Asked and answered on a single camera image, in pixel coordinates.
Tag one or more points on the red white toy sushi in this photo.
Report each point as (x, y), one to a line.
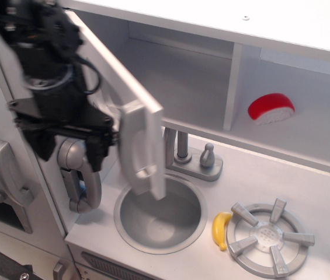
(271, 108)

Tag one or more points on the yellow toy banana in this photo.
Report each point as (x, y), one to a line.
(220, 222)

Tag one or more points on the grey fridge door handle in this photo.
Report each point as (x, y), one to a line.
(11, 177)

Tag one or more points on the grey oven handle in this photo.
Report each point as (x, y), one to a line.
(58, 271)

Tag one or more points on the grey toy stove burner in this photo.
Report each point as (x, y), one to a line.
(267, 240)

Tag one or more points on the grey ice dispenser panel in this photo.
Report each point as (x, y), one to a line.
(13, 214)

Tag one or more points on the white microwave door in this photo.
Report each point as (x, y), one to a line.
(137, 116)

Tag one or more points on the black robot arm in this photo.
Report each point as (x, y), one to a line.
(46, 42)

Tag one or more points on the grey toy telephone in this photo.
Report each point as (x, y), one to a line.
(81, 182)

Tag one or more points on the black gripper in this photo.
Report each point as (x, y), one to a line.
(64, 111)

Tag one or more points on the round metal sink bowl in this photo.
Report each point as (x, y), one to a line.
(161, 226)

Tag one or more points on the grey toy faucet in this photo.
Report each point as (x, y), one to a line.
(179, 156)

